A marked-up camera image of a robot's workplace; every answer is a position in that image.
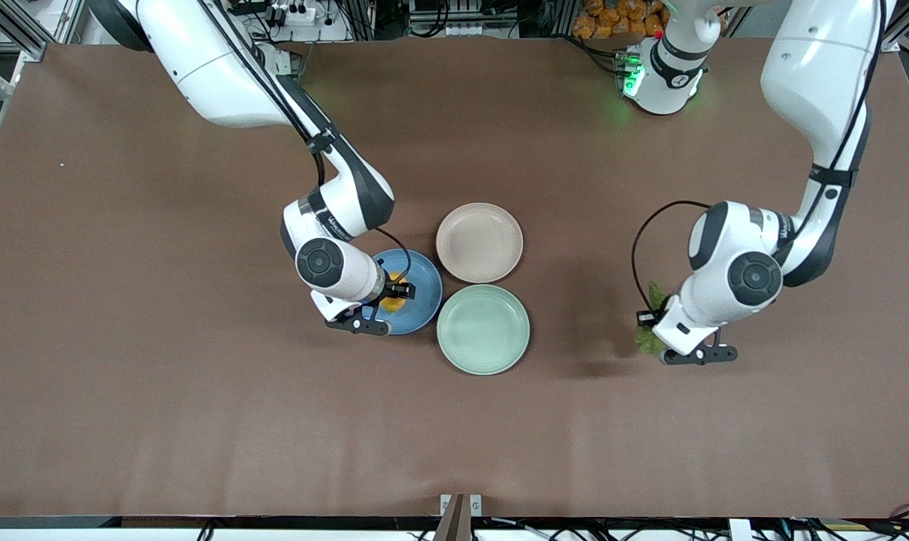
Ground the yellow lemon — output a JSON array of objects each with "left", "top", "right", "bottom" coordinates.
[{"left": 378, "top": 270, "right": 411, "bottom": 314}]

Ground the green lettuce leaf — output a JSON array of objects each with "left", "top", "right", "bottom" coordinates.
[{"left": 633, "top": 280, "right": 672, "bottom": 356}]

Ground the blue plate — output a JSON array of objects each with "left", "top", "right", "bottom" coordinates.
[{"left": 363, "top": 248, "right": 444, "bottom": 336}]

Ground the mint green plate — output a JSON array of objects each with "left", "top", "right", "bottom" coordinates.
[{"left": 436, "top": 283, "right": 531, "bottom": 376}]

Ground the beige plate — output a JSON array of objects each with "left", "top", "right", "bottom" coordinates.
[{"left": 435, "top": 202, "right": 524, "bottom": 284}]

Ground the brown table cover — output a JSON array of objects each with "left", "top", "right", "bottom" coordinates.
[{"left": 0, "top": 36, "right": 909, "bottom": 521}]

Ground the grey mounting bar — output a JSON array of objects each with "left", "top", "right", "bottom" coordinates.
[{"left": 432, "top": 494, "right": 467, "bottom": 541}]

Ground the white power strip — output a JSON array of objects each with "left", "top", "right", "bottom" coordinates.
[{"left": 263, "top": 0, "right": 322, "bottom": 26}]

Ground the bag of orange items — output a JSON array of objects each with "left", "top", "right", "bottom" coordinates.
[{"left": 572, "top": 0, "right": 670, "bottom": 41}]

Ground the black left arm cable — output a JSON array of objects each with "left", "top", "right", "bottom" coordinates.
[{"left": 631, "top": 0, "right": 888, "bottom": 317}]

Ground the silver metal bracket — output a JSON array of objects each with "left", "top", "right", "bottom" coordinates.
[{"left": 439, "top": 493, "right": 484, "bottom": 518}]

